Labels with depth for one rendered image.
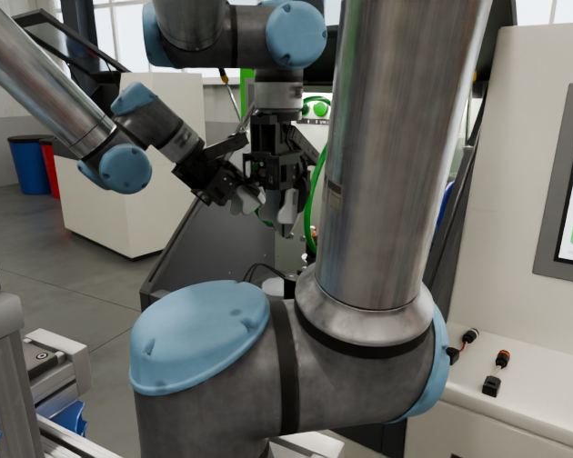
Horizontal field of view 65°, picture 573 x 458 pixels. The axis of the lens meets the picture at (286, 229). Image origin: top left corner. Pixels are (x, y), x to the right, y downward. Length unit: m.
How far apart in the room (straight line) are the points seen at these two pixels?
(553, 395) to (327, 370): 0.54
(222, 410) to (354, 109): 0.24
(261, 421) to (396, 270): 0.16
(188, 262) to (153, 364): 0.89
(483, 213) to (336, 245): 0.67
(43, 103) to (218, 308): 0.44
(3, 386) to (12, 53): 0.41
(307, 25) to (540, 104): 0.54
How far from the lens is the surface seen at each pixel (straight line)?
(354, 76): 0.28
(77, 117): 0.71
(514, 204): 0.96
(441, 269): 0.91
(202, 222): 1.25
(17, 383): 0.53
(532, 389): 0.86
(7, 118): 8.07
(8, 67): 0.71
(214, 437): 0.39
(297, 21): 0.58
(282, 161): 0.68
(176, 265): 1.21
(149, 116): 0.85
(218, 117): 6.11
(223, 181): 0.90
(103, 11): 7.45
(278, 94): 0.69
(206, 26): 0.51
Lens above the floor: 1.44
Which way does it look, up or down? 18 degrees down
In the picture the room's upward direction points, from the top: straight up
